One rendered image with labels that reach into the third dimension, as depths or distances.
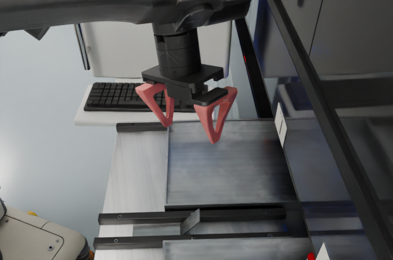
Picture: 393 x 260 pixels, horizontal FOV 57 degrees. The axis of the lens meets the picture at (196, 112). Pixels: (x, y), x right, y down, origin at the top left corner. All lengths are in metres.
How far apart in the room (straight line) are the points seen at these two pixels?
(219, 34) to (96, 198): 1.15
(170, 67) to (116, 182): 0.48
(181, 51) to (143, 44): 0.78
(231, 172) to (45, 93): 2.04
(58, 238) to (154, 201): 0.78
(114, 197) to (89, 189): 1.18
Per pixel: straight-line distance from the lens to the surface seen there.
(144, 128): 0.99
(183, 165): 0.90
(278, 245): 0.79
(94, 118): 1.18
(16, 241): 1.63
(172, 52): 0.46
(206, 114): 0.45
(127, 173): 0.90
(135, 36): 1.23
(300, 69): 0.69
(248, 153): 0.94
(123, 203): 0.85
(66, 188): 2.08
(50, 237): 1.59
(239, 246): 0.78
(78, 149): 2.25
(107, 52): 1.28
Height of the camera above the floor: 1.57
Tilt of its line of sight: 41 degrees down
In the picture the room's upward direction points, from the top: straight up
